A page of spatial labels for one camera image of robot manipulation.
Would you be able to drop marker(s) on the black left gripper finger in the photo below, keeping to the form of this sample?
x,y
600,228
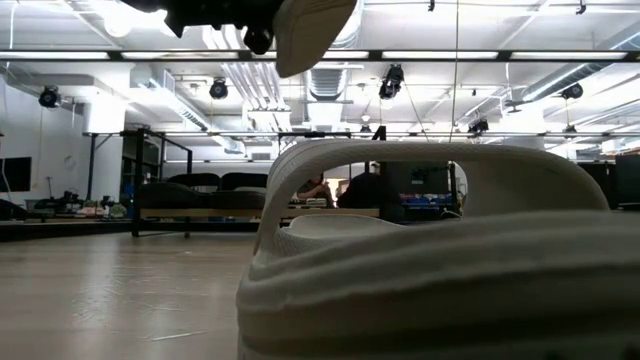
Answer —
x,y
259,41

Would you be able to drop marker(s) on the pale grey foam slide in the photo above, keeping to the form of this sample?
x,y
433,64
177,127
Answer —
x,y
425,280
312,35

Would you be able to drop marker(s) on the black rubber slide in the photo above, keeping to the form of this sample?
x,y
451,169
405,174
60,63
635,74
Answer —
x,y
240,197
172,196

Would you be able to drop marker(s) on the wooden shelf with black frame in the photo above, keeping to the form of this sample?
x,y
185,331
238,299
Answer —
x,y
250,213

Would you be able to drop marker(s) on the black ceiling spotlight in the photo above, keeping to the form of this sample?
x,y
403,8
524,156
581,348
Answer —
x,y
218,90
49,96
391,82
572,91
479,126

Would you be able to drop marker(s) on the person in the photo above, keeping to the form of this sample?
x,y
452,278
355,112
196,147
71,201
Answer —
x,y
367,192
315,190

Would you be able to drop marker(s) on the cluttered low workbench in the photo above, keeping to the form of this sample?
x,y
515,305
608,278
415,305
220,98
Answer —
x,y
75,205

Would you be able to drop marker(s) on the black equipment cabinet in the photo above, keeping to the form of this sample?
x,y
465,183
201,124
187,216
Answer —
x,y
627,180

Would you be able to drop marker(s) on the black wall monitor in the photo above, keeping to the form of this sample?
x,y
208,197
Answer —
x,y
15,175

